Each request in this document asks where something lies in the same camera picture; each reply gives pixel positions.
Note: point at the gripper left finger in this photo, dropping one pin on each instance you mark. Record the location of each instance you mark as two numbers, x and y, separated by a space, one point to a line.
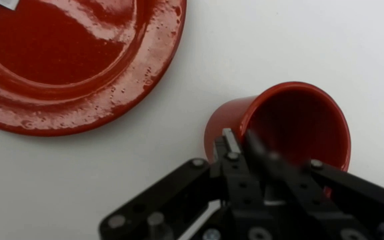
178 193

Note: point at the red plate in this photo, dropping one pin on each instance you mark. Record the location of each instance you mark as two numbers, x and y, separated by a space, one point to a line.
62 66

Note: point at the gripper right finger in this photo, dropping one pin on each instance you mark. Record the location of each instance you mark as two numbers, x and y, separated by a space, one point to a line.
315 196

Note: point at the red cup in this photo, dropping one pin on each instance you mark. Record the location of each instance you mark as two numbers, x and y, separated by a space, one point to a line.
295 126

